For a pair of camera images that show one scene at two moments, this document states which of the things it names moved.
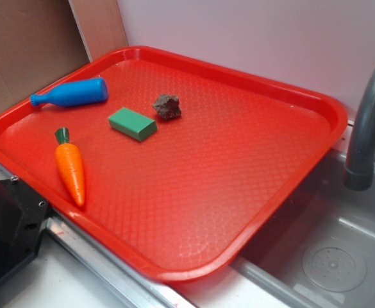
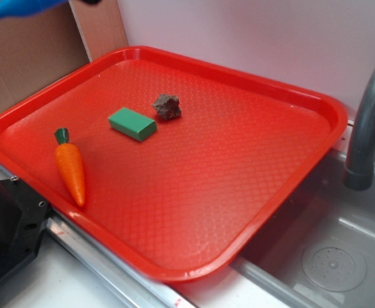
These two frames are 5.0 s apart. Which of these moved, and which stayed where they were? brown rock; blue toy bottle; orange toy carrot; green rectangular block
Moved: blue toy bottle
Stayed: brown rock; green rectangular block; orange toy carrot
